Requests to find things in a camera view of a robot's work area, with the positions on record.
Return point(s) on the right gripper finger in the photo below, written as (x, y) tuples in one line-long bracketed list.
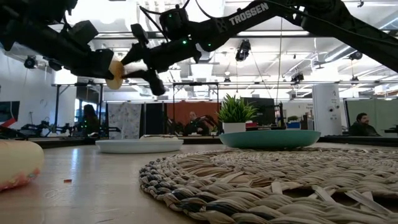
[(140, 74), (136, 56)]

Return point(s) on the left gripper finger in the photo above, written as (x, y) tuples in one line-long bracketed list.
[(102, 63)]

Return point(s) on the large orange glazed donut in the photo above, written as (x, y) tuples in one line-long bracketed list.
[(117, 79), (18, 161)]

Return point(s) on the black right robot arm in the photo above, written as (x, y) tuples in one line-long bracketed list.
[(248, 14)]

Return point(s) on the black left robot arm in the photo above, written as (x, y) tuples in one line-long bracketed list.
[(31, 34)]

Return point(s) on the black background robot arm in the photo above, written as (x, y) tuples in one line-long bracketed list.
[(46, 127)]

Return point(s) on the person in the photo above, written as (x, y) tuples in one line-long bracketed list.
[(90, 121), (362, 127), (196, 127)]

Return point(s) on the light blue plate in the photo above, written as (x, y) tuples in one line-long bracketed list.
[(136, 147)]

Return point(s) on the small potted green plant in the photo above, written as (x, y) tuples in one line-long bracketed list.
[(234, 112)]

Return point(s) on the black monitor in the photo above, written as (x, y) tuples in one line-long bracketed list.
[(264, 112)]

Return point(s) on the small red crumb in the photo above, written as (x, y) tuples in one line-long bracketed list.
[(67, 180)]

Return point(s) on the teal plate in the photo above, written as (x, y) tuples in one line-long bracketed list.
[(270, 139)]

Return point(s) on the blue storage box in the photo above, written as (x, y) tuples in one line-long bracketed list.
[(293, 125)]

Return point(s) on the white column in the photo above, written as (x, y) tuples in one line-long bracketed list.
[(326, 109)]

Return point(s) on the round woven placemat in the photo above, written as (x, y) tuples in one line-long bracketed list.
[(280, 186)]

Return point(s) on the green partition panel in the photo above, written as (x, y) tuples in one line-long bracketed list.
[(385, 115)]

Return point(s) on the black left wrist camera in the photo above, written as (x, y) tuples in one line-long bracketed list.
[(82, 31)]

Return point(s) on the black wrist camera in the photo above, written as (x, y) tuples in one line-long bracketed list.
[(174, 20), (82, 31)]

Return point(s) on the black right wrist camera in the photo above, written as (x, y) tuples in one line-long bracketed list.
[(174, 20)]

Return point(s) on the black overhead camera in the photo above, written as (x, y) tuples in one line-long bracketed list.
[(30, 62), (297, 77), (355, 55), (243, 49)]

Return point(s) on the black aluminium table frame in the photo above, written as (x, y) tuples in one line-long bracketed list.
[(357, 141)]

